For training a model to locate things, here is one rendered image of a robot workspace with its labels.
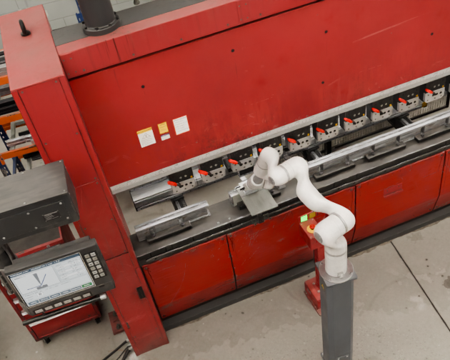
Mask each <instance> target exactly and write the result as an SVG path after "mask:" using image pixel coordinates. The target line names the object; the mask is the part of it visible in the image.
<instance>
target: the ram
mask: <svg viewBox="0 0 450 360"><path fill-rule="evenodd" d="M449 67H450V0H317V1H313V2H311V3H308V4H304V5H301V6H298V7H295V8H292V9H288V10H286V11H282V12H279V13H276V14H272V15H270V16H266V17H264V18H260V19H257V20H254V21H250V22H247V23H244V24H241V25H238V26H234V27H231V28H229V29H225V30H223V31H218V32H216V33H213V34H209V35H207V36H203V37H200V38H197V39H194V40H191V41H187V42H184V43H182V44H178V45H175V46H171V47H169V48H166V49H162V50H159V51H155V52H153V53H150V54H146V55H143V56H140V57H137V58H135V59H130V60H128V61H124V62H121V63H118V64H114V65H112V66H108V67H106V68H102V69H99V70H96V71H93V72H89V73H87V74H83V75H81V76H76V77H74V78H71V79H68V80H69V84H70V86H71V89H72V91H73V93H74V97H75V99H76V102H77V104H78V106H79V110H80V112H81V115H82V117H83V119H84V123H85V124H86V127H87V130H88V132H89V136H90V137H91V140H92V143H93V145H94V148H95V150H96V153H97V156H98V158H99V161H100V163H101V166H102V169H103V170H104V174H105V176H106V179H107V181H108V184H109V187H113V186H116V185H118V184H122V183H124V182H127V181H130V180H132V179H136V178H139V177H140V176H144V175H147V174H150V173H152V172H155V171H158V170H161V169H164V168H166V167H169V166H173V165H174V164H178V163H181V162H183V161H186V160H189V159H192V158H195V157H197V156H201V155H203V154H207V153H209V152H211V151H215V150H217V149H220V148H223V147H225V146H229V145H231V144H235V143H237V142H240V141H243V140H245V139H249V138H251V137H254V136H257V135H259V134H263V133H265V132H268V131H271V130H274V129H277V128H279V127H282V126H286V125H288V124H291V123H294V122H296V121H299V120H302V119H305V118H308V117H310V116H313V115H316V114H320V113H322V112H324V111H328V110H330V109H334V108H336V107H338V106H342V105H344V104H347V103H350V102H353V101H356V100H358V99H362V98H364V97H367V96H370V95H372V94H376V93H379V92H380V91H384V90H387V89H390V88H392V87H395V86H398V85H401V84H404V83H406V82H409V81H413V80H414V79H418V78H421V77H423V76H426V75H429V74H432V73H435V72H438V71H441V70H443V69H447V68H449ZM448 75H450V71H448V72H446V73H444V74H440V75H438V76H435V77H432V78H430V79H426V80H423V81H420V82H418V83H415V84H412V85H410V86H406V87H404V88H402V89H398V90H396V91H392V92H390V93H387V94H384V95H381V96H378V97H376V98H373V99H369V100H368V101H364V102H361V103H359V104H356V105H353V106H350V107H348V108H345V109H342V110H339V111H336V112H334V113H331V114H327V115H326V116H322V117H319V118H317V119H314V120H311V121H308V122H305V123H303V124H299V125H297V126H294V127H291V128H289V129H285V130H283V131H280V132H277V133H275V134H272V135H269V136H265V137H263V138H261V139H257V140H255V141H251V142H249V143H247V144H243V145H241V146H238V147H235V148H232V149H229V150H227V151H223V152H221V153H218V154H215V155H213V156H209V157H207V158H205V159H201V160H198V161H195V162H193V163H190V164H187V165H185V166H181V167H179V168H176V169H173V170H171V171H167V172H164V173H162V174H159V175H156V176H153V177H151V178H148V179H144V180H143V181H139V182H136V183H134V184H131V185H128V186H125V187H122V188H120V189H117V190H114V191H112V194H113V195H114V194H117V193H119V192H122V191H125V190H127V189H131V188H134V187H135V186H139V185H142V184H145V183H147V182H150V181H153V180H155V179H159V178H161V177H164V176H167V175H169V174H173V173H175V172H178V171H181V170H184V169H187V168H189V167H192V166H196V165H197V164H201V163H204V162H206V161H209V160H212V159H215V158H217V157H220V156H223V155H226V154H229V153H231V152H234V151H237V150H239V149H243V148H246V147H248V146H251V145H254V144H257V143H259V142H262V141H266V140H267V139H271V138H274V137H276V136H279V135H282V134H285V133H288V132H290V131H293V130H296V129H299V128H301V127H304V126H308V125H309V124H313V123H316V122H318V121H321V120H324V119H327V118H329V117H332V116H336V115H338V114H341V113H344V112H346V111H349V110H352V109H355V108H358V107H360V106H363V105H366V104H370V103H371V102H374V101H378V100H380V99H383V98H386V97H388V96H391V95H394V94H397V93H400V92H402V91H406V90H408V89H411V88H414V87H416V86H420V85H422V84H425V83H428V82H430V81H433V80H436V79H440V78H441V77H444V76H448ZM185 115H186V116H187V119H188V123H189V128H190V131H187V132H184V133H182V134H179V135H176V132H175V129H174V124H173V121H172V120H173V119H177V118H179V117H181V116H185ZM164 122H166V125H167V128H168V130H169V131H168V132H165V133H162V134H160V132H159V128H158V124H162V123H164ZM149 127H151V128H152V131H153V134H154V138H155V142H156V143H154V144H150V145H148V146H145V147H141V144H140V141H139V137H138V134H137V132H138V131H141V130H143V129H147V128H149ZM168 133H169V136H170V138H168V139H164V140H163V141H162V140H161V136H162V135H164V134H168Z"/></svg>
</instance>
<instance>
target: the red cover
mask: <svg viewBox="0 0 450 360"><path fill-rule="evenodd" d="M313 1H317V0H207V1H203V2H200V3H197V4H193V5H191V6H186V7H184V8H181V9H177V10H174V11H170V12H167V13H165V14H160V15H158V16H154V17H151V18H148V19H144V20H141V21H138V22H134V23H132V24H128V25H125V26H121V27H119V28H118V29H117V30H115V31H113V32H111V33H109V34H106V35H103V36H88V37H86V38H82V39H79V40H76V41H72V42H69V43H67V44H62V45H60V46H57V47H56V50H57V52H58V55H59V58H60V60H61V63H62V66H63V68H64V71H65V73H66V76H67V79H71V78H74V77H76V76H81V75H83V74H87V73H89V72H93V71H96V70H99V69H102V68H106V67H108V66H112V65H114V64H118V63H121V62H124V61H128V60H130V59H135V58H137V57H140V56H143V55H146V54H150V53H153V52H155V51H159V50H162V49H166V48H169V47H171V46H175V45H178V44H182V43H184V42H187V41H191V40H194V39H197V38H200V37H203V36H207V35H209V34H213V33H216V32H218V31H223V30H225V29H229V28H231V27H234V26H238V25H241V24H244V23H247V22H250V21H254V20H257V19H260V18H264V17H266V16H270V15H272V14H276V13H279V12H282V11H286V10H288V9H292V8H295V7H298V6H301V5H304V4H308V3H311V2H313Z"/></svg>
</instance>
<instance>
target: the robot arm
mask: <svg viewBox="0 0 450 360"><path fill-rule="evenodd" d="M278 162H279V153H278V151H277V150H276V149H274V148H272V147H266V148H264V149H263V150H262V151H261V153H260V155H259V157H258V159H257V162H256V164H255V167H254V174H253V175H252V176H251V177H250V178H249V179H248V180H247V182H246V183H244V184H243V187H242V188H241V189H240V191H241V190H242V191H248V190H250V189H251V190H256V189H272V188H273V187H274V186H281V185H283V184H285V183H286V182H288V181H290V180H291V179H293V178H296V179H297V181H298V184H297V187H296V194H297V196H298V197H299V199H300V200H301V201H302V202H303V203H304V204H305V205H306V206H307V207H308V208H309V209H311V210H312V211H316V212H322V213H325V214H328V215H329V216H328V217H326V218H325V219H324V220H322V221H321V222H319V223H318V224H317V225H316V226H315V228H314V238H315V239H316V240H317V241H318V242H319V243H321V244H323V245H324V256H325V259H323V260H322V261H321V263H320V264H319V273H320V275H321V277H322V278H323V279H324V280H326V281H327V282H330V283H333V284H340V283H344V282H345V281H348V280H349V279H350V278H351V277H352V275H353V272H354V267H353V265H352V263H351V262H350V261H349V260H348V259H347V242H346V239H345V237H344V236H343V235H344V234H345V233H346V232H348V231H349V230H351V229H352V228H353V227H354V224H355V217H354V215H353V214H352V213H351V212H350V211H349V210H348V209H346V208H345V207H343V206H340V205H338V204H335V203H334V202H331V201H329V200H327V199H325V198H324V197H323V196H322V195H321V194H320V193H319V192H318V191H317V190H316V188H315V187H314V186H313V185H312V183H311V182H310V180H309V167H308V164H307V162H306V161H305V160H304V159H303V158H301V157H300V156H295V157H292V158H290V159H288V160H287V161H285V162H284V163H282V164H280V165H278ZM277 165H278V166H277Z"/></svg>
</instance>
